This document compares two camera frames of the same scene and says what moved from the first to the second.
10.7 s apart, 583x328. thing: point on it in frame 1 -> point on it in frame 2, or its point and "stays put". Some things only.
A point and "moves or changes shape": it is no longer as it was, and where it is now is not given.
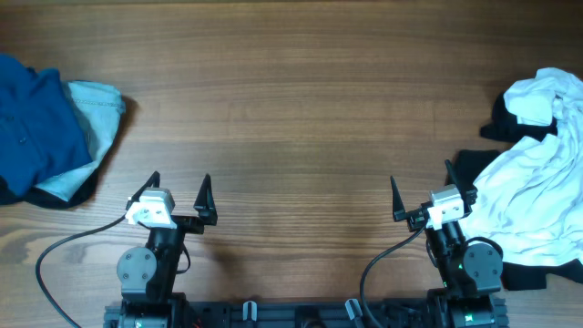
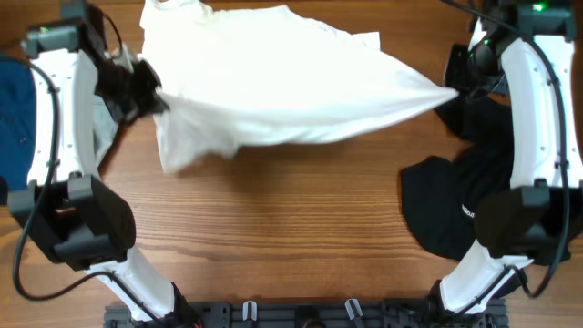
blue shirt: (41, 133) stays put
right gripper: (416, 218) -> (456, 80)
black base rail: (205, 313) stays put
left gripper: (194, 224) -> (149, 101)
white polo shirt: (527, 208) moves or changes shape
